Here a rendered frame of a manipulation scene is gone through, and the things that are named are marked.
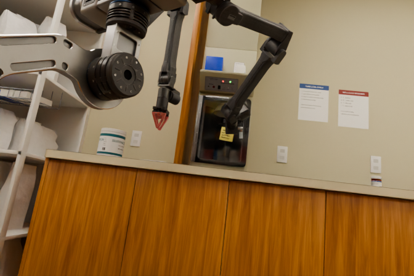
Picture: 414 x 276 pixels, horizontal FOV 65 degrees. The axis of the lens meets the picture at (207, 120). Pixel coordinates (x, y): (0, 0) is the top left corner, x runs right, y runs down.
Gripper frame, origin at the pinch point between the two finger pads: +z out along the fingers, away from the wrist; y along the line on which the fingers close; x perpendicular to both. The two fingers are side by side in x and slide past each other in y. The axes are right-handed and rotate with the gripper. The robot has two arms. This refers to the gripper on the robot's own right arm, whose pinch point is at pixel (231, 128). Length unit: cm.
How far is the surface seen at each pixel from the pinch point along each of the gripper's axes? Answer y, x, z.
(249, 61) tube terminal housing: 43.1, -11.0, 5.8
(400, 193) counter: -35, -76, -23
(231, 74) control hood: 30.1, 0.2, -5.3
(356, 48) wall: 74, -93, 50
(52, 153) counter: -19, 88, -26
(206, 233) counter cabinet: -55, 12, -21
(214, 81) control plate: 27.6, 10.2, -2.2
